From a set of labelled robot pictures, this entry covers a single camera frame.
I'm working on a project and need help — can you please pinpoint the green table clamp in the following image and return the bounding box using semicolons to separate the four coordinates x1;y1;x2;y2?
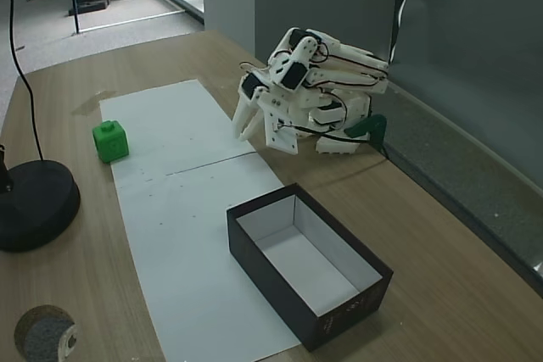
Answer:
344;114;389;152

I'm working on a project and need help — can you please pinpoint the white paper sheet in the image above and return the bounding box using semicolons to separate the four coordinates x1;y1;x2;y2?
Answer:
98;79;257;177
110;152;303;362

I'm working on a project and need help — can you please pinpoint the black round lamp base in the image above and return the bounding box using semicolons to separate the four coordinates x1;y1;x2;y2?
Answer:
0;145;81;253

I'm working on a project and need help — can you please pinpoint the black camera cable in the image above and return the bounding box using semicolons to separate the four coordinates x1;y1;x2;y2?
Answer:
277;123;394;159

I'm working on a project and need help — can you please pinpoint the black lamp power cable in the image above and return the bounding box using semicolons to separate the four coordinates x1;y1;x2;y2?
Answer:
0;0;46;163

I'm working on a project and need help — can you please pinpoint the black hanging wall cable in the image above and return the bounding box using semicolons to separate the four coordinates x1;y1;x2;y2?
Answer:
387;0;411;64

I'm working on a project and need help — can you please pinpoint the green cube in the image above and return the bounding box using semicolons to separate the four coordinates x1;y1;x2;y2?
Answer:
92;119;131;164

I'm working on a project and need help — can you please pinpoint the dark brown cardboard box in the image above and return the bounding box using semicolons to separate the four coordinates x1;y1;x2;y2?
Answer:
225;182;395;353

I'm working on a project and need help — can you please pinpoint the white gripper camera mount plate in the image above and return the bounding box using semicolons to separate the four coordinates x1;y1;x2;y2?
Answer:
264;112;300;154

